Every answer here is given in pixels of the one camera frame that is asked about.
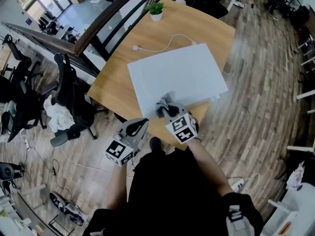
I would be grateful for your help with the glass window door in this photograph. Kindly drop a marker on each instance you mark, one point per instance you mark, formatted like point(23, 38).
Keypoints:
point(41, 1)

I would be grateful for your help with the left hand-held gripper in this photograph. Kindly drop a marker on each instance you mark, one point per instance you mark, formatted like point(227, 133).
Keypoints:
point(118, 151)

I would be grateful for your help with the white crumpled cloth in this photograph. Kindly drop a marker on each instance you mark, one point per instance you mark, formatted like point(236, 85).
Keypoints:
point(59, 114)

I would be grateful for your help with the white shelf unit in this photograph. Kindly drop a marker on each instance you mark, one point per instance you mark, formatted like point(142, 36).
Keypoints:
point(290, 210)

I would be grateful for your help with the dark wooden handrail railing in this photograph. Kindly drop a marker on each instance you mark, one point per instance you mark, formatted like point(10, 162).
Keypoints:
point(73, 47)

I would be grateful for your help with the black round device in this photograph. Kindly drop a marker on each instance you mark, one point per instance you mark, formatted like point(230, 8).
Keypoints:
point(6, 171)

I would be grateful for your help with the person's black clothing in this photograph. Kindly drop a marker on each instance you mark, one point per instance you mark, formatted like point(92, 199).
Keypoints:
point(172, 193)

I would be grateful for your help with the person's right forearm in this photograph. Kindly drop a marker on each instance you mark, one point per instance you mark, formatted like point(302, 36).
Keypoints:
point(209, 166)

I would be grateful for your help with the black white patterned bag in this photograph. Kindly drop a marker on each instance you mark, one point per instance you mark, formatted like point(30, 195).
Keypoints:
point(66, 208)

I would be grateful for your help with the black padded office chair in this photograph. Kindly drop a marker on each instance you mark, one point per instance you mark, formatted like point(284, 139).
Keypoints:
point(209, 1)

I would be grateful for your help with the small potted plant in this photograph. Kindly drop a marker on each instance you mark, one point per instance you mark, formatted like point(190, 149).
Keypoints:
point(156, 11)

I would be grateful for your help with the person's black shoe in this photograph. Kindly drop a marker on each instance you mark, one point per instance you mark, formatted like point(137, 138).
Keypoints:
point(155, 144)

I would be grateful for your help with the black mesh office chair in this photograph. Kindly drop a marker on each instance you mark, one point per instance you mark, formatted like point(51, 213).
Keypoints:
point(73, 102)

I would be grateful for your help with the pale crumpled cloth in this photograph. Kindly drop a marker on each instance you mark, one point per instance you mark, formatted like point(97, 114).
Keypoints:
point(296, 176)

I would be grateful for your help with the white board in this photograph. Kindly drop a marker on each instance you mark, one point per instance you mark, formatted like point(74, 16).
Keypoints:
point(177, 77)

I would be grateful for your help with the grey cloth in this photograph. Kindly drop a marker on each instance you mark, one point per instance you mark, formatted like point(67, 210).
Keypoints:
point(166, 101)

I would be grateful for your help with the person's left forearm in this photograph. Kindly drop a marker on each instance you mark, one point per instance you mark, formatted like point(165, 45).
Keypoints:
point(118, 185)

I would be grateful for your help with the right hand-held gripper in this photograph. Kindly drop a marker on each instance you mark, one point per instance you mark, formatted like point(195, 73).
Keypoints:
point(182, 129)

